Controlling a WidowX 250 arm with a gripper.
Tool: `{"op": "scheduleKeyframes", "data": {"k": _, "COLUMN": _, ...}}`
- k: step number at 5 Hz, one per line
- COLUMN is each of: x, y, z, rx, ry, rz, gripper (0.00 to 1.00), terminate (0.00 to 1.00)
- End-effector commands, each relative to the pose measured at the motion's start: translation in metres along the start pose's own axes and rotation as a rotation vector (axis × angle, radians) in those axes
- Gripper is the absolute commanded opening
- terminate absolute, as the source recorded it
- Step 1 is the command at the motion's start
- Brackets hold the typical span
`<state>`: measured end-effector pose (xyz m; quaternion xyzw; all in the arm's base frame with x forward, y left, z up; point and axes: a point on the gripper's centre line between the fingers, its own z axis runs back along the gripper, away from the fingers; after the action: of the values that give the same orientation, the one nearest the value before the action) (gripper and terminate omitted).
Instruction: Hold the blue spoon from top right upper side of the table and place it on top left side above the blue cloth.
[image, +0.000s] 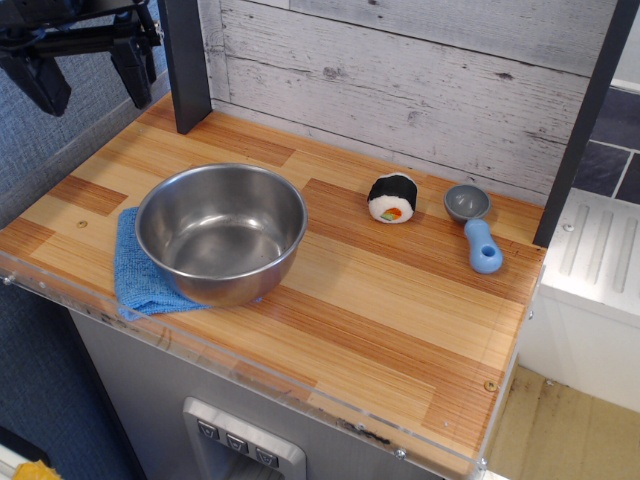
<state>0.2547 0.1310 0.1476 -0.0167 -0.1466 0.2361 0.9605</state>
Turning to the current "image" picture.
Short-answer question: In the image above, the stainless steel bowl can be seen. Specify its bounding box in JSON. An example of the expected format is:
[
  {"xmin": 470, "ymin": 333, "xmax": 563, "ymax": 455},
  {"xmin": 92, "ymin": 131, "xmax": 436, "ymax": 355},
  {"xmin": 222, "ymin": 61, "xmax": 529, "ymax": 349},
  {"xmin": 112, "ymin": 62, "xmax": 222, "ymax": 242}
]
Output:
[{"xmin": 135, "ymin": 163, "xmax": 308, "ymax": 307}]

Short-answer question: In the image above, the dark grey right post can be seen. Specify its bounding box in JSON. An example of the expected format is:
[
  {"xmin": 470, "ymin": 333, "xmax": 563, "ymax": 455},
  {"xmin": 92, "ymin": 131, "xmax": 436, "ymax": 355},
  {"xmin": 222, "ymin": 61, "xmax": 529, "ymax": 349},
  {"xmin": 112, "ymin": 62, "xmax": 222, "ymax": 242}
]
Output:
[{"xmin": 533, "ymin": 0, "xmax": 639, "ymax": 248}]

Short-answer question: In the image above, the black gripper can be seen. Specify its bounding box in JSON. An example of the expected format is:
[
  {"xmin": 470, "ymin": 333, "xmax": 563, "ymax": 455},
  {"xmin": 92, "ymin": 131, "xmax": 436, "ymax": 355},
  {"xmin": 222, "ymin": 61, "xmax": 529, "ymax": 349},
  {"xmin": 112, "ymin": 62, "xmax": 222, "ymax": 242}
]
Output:
[{"xmin": 1, "ymin": 1, "xmax": 162, "ymax": 117}]

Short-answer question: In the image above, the silver dispenser button panel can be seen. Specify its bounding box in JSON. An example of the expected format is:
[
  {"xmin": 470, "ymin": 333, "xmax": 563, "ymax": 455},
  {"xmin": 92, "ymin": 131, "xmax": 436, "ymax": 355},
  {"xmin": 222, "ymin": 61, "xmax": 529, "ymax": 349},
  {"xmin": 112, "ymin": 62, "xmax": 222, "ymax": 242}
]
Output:
[{"xmin": 183, "ymin": 397, "xmax": 307, "ymax": 479}]

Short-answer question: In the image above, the blue microfibre cloth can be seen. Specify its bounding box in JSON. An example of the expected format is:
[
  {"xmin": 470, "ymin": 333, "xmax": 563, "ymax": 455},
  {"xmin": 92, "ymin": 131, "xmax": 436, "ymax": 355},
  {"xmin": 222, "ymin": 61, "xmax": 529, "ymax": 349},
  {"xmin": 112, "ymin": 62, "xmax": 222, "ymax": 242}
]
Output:
[{"xmin": 114, "ymin": 207, "xmax": 263, "ymax": 322}]

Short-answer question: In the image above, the yellow black object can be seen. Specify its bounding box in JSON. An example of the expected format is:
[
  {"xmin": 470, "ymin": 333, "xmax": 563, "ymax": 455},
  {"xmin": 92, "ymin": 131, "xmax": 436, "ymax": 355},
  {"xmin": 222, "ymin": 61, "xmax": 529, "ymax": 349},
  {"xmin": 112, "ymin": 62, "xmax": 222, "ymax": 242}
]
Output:
[{"xmin": 12, "ymin": 461, "xmax": 62, "ymax": 480}]

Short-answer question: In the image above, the white ribbed cabinet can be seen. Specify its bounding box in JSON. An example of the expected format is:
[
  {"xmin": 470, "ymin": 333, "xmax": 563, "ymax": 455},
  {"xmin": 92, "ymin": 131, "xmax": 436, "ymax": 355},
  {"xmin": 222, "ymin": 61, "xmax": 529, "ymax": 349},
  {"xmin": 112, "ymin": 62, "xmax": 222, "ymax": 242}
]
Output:
[{"xmin": 519, "ymin": 189, "xmax": 639, "ymax": 411}]

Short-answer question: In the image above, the blue handled grey scoop spoon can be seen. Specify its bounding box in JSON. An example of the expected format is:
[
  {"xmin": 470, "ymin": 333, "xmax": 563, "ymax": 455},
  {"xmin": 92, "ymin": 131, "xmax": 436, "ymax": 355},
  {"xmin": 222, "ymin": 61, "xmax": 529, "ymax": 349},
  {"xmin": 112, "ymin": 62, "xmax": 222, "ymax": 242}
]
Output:
[{"xmin": 443, "ymin": 184, "xmax": 503, "ymax": 274}]

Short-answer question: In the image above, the plush sushi roll toy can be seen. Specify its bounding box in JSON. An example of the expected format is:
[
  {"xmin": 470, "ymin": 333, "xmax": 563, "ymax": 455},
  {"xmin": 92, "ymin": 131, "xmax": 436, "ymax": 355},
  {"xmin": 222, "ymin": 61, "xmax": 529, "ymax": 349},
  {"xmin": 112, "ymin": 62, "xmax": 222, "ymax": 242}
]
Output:
[{"xmin": 367, "ymin": 172, "xmax": 418, "ymax": 224}]

